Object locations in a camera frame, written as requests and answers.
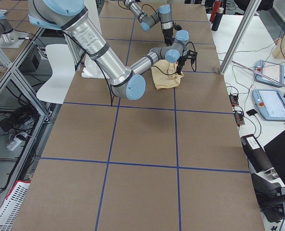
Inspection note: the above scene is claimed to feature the aluminium frame post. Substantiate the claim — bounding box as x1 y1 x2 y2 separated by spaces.
219 0 261 75

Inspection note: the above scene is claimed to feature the red bottle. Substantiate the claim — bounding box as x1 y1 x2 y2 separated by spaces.
209 0 221 23

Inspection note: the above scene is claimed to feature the white perforated basket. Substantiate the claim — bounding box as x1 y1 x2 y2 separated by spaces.
0 180 30 231

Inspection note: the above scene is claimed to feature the white plastic chair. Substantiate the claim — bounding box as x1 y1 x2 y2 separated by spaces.
37 44 76 104

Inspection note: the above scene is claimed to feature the black box with label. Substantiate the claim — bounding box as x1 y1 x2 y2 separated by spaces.
240 134 273 173

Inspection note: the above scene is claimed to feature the near blue teach pendant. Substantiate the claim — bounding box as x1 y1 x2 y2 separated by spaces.
252 89 285 121

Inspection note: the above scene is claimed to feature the blue teach pendant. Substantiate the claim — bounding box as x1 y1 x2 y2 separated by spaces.
252 89 285 121
255 60 284 88

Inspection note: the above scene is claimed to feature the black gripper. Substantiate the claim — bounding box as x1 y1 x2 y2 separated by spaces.
176 55 186 75
162 28 174 45

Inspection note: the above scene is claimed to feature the black water bottle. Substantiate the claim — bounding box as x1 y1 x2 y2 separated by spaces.
211 7 224 31

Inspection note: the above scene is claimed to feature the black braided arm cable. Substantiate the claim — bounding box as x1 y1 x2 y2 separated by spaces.
75 41 198 107
117 0 177 25

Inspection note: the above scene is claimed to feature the far blue teach pendant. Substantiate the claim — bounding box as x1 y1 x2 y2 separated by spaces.
255 60 284 88

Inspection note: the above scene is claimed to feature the cream long-sleeve graphic shirt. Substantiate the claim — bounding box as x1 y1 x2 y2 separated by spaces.
151 60 184 90

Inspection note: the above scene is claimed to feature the robot arm grey silver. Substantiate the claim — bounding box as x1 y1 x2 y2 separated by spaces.
28 0 189 100
123 0 174 46

